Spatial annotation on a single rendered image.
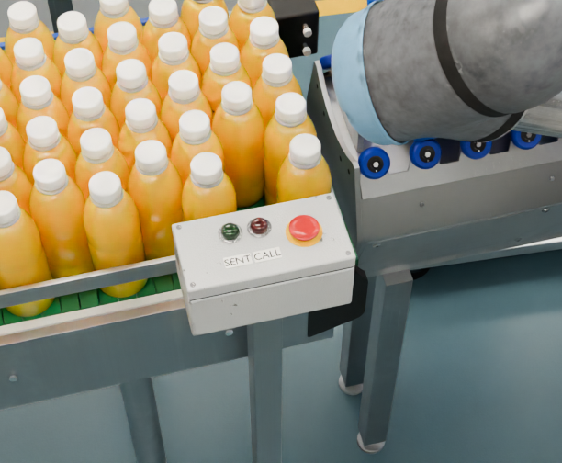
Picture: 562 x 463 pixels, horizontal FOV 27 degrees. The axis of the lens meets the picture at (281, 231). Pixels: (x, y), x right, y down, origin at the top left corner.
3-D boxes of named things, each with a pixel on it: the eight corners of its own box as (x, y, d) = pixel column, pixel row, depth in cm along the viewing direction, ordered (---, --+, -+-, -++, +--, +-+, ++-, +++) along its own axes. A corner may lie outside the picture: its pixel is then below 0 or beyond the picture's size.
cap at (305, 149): (303, 171, 143) (303, 162, 142) (283, 153, 145) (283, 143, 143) (327, 155, 145) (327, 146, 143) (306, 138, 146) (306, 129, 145)
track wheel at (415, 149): (441, 135, 160) (436, 133, 161) (410, 141, 159) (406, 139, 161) (444, 167, 161) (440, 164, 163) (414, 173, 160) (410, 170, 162)
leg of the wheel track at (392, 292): (387, 450, 239) (417, 281, 188) (361, 457, 238) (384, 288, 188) (379, 425, 242) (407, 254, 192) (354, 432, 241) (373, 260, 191)
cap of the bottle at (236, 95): (227, 116, 148) (227, 106, 147) (218, 95, 151) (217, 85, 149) (255, 107, 149) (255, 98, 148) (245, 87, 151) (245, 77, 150)
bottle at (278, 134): (260, 215, 162) (258, 128, 147) (270, 177, 166) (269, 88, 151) (309, 223, 161) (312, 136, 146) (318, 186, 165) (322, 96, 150)
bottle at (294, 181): (299, 270, 156) (302, 185, 142) (266, 238, 160) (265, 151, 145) (338, 242, 159) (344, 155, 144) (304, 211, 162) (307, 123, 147)
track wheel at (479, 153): (492, 126, 161) (487, 123, 163) (462, 131, 160) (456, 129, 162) (495, 157, 162) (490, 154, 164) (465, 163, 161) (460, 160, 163)
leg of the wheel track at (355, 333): (368, 392, 247) (392, 215, 196) (342, 398, 246) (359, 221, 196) (361, 369, 250) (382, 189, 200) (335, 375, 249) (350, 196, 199)
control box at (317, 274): (352, 303, 142) (356, 255, 133) (192, 337, 139) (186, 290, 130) (330, 240, 147) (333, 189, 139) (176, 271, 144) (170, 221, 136)
